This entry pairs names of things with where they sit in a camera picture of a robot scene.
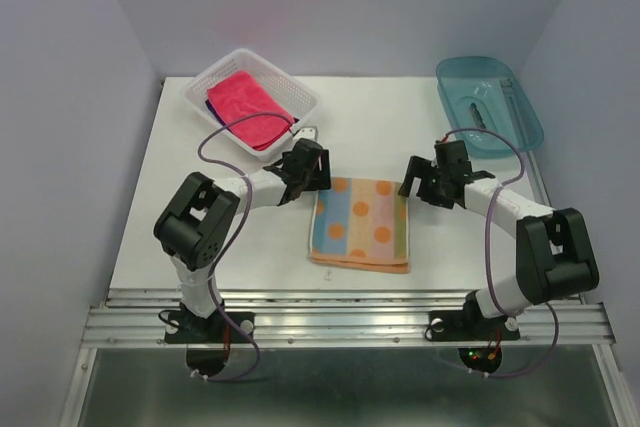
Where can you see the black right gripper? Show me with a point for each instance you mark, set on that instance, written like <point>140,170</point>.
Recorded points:
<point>417,166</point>

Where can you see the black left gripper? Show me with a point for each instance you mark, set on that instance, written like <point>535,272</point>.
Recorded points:
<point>321,177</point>

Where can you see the orange patterned towel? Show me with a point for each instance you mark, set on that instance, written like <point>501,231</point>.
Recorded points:
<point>361,224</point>

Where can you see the pink towel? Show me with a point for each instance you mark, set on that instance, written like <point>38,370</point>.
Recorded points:
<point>241,89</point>

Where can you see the purple towel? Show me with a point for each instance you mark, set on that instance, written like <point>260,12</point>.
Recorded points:
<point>242,118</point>

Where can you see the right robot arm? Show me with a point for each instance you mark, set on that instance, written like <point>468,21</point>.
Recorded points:
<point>554,258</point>

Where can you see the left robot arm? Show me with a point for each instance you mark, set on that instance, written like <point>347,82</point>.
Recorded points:
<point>205,216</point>

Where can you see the white perforated plastic basket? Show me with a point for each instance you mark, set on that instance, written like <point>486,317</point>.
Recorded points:
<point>293,96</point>

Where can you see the teal translucent plastic tub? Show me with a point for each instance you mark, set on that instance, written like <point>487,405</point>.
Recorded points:
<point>485,102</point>

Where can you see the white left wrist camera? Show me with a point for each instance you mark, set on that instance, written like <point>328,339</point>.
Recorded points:
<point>307,132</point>

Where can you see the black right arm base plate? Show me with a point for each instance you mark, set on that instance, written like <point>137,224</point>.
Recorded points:
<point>454,326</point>

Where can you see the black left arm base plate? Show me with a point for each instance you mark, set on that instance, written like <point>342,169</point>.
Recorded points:
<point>183,328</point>

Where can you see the aluminium mounting rail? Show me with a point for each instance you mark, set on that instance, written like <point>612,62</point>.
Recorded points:
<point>333,318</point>

